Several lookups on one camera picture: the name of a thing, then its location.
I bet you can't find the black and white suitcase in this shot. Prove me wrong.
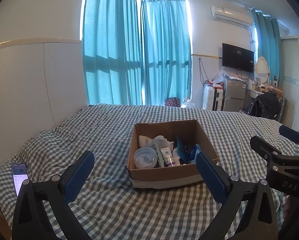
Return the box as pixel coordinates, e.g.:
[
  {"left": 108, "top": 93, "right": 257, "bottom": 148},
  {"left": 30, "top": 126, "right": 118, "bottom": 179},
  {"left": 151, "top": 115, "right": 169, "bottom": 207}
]
[{"left": 213, "top": 89, "right": 225, "bottom": 111}]

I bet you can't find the black wall television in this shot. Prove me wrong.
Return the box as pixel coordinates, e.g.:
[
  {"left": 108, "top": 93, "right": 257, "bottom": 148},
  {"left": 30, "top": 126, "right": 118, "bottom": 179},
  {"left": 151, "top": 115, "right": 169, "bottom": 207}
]
[{"left": 222, "top": 43, "right": 254, "bottom": 73}]

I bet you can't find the silver fridge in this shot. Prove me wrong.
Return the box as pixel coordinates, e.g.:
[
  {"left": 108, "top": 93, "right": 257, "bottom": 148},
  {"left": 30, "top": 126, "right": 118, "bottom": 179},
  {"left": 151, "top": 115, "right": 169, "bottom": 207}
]
[{"left": 221, "top": 77, "right": 246, "bottom": 112}]

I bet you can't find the white tube with purple cap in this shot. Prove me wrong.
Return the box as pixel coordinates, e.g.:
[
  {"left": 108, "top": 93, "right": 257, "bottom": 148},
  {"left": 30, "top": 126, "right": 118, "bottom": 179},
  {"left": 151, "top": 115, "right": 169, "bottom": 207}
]
[{"left": 160, "top": 147, "right": 176, "bottom": 167}]

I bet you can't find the white louvered wardrobe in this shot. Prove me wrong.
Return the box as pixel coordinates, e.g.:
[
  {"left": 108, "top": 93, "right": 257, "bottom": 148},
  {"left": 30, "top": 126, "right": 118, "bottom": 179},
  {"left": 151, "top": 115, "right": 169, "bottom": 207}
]
[{"left": 281, "top": 35, "right": 299, "bottom": 133}]

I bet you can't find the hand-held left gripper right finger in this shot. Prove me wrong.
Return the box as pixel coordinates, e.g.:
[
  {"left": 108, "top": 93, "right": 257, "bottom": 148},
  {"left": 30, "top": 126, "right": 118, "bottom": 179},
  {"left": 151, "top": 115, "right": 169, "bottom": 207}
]
[{"left": 196, "top": 152, "right": 280, "bottom": 240}]

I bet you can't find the narrow teal curtain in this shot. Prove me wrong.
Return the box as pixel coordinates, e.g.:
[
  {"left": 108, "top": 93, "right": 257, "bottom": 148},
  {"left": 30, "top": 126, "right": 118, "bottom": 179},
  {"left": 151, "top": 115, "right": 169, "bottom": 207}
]
[{"left": 252, "top": 9, "right": 282, "bottom": 80}]

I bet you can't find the checkered duvet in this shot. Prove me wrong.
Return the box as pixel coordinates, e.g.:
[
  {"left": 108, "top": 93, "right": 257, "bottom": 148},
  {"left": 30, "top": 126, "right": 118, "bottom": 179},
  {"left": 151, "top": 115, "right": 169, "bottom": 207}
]
[{"left": 0, "top": 103, "right": 299, "bottom": 240}]

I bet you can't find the cardboard box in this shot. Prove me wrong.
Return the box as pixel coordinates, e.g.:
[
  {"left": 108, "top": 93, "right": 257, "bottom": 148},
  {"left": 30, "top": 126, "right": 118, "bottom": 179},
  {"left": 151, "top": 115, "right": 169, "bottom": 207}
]
[{"left": 126, "top": 119, "right": 219, "bottom": 190}]

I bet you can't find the white air conditioner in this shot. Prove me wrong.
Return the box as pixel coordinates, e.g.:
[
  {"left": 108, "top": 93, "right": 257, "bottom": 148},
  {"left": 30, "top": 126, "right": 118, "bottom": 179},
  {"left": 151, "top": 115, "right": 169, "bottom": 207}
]
[{"left": 210, "top": 5, "right": 254, "bottom": 28}]

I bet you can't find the dark floral bag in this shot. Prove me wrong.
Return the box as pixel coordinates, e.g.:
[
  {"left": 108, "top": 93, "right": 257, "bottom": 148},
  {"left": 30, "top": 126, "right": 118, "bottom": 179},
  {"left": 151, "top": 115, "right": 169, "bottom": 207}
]
[{"left": 165, "top": 97, "right": 181, "bottom": 107}]

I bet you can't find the clear plastic bag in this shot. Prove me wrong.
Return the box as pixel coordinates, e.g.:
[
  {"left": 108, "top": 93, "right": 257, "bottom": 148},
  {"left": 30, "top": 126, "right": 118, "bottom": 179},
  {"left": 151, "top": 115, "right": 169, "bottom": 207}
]
[{"left": 213, "top": 67, "right": 230, "bottom": 83}]

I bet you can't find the white patterned cloth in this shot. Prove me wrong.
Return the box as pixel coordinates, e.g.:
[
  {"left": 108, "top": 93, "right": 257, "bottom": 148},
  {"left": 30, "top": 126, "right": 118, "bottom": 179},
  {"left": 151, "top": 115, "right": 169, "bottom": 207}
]
[{"left": 138, "top": 134, "right": 175, "bottom": 150}]

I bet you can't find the white tissue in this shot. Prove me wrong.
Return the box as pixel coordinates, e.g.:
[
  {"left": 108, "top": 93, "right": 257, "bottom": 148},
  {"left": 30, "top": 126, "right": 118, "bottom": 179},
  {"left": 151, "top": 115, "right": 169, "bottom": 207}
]
[{"left": 172, "top": 147, "right": 181, "bottom": 165}]

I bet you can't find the wide teal curtain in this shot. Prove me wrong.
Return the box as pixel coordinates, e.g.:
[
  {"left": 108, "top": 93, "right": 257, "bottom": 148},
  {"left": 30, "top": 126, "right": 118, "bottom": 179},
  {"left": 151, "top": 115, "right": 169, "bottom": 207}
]
[{"left": 81, "top": 0, "right": 143, "bottom": 105}]

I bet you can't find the blue and white tissue packet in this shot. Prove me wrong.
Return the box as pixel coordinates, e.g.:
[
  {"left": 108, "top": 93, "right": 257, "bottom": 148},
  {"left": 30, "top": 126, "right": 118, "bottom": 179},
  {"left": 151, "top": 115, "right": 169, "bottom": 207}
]
[{"left": 188, "top": 144, "right": 202, "bottom": 164}]

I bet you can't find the black jacket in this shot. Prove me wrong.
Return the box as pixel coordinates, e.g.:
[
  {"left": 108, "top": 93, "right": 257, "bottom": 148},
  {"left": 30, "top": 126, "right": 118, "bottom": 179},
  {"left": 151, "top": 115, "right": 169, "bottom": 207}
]
[{"left": 248, "top": 92, "right": 281, "bottom": 120}]

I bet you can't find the black wall cable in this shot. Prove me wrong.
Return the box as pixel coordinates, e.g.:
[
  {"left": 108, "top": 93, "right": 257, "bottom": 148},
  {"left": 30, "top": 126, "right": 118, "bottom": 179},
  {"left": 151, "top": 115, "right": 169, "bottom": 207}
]
[{"left": 198, "top": 58, "right": 206, "bottom": 85}]

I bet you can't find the smartphone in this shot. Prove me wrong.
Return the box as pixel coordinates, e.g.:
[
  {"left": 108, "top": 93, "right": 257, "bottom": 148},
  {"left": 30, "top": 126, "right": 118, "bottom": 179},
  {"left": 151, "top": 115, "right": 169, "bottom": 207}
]
[{"left": 11, "top": 163, "right": 30, "bottom": 197}]

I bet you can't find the clear round plastic container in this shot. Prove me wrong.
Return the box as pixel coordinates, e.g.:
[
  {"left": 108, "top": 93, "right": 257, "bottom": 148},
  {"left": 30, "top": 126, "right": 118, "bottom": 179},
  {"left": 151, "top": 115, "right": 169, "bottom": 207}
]
[{"left": 133, "top": 147, "right": 157, "bottom": 169}]

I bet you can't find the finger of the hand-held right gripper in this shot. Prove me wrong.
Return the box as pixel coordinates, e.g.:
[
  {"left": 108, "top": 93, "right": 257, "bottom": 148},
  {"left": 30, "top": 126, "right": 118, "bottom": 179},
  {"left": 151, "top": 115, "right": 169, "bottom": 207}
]
[
  {"left": 250, "top": 135, "right": 299, "bottom": 167},
  {"left": 279, "top": 125, "right": 299, "bottom": 155}
]

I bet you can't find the checkered pillow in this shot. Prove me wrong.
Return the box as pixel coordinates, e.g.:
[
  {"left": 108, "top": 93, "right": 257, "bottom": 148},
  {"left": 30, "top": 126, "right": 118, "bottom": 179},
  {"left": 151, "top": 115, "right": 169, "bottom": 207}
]
[{"left": 18, "top": 130, "right": 72, "bottom": 170}]

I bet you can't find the white oval mirror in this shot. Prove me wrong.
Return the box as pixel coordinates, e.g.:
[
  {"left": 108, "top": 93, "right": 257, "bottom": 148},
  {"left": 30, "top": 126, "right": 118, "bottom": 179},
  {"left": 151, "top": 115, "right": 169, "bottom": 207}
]
[{"left": 255, "top": 56, "right": 270, "bottom": 84}]

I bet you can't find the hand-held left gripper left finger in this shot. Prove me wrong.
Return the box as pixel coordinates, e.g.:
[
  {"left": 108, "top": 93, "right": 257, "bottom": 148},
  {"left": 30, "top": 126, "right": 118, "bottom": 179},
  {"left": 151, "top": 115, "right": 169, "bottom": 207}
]
[{"left": 12, "top": 150, "right": 95, "bottom": 240}]

